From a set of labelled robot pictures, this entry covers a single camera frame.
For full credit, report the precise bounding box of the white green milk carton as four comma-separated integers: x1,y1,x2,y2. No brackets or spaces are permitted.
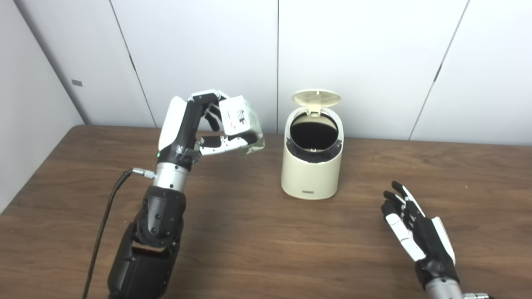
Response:
219,96,265,155

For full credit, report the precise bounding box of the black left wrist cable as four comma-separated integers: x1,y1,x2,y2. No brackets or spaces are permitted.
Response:
82,167,156,299

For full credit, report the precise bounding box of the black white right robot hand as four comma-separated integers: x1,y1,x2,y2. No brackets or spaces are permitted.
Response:
381,181,460,289

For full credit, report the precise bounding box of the cream-colored round bin lid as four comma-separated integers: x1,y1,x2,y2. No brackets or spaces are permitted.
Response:
292,89,342,115

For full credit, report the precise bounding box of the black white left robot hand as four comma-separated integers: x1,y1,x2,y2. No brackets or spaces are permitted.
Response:
158,89,250,171

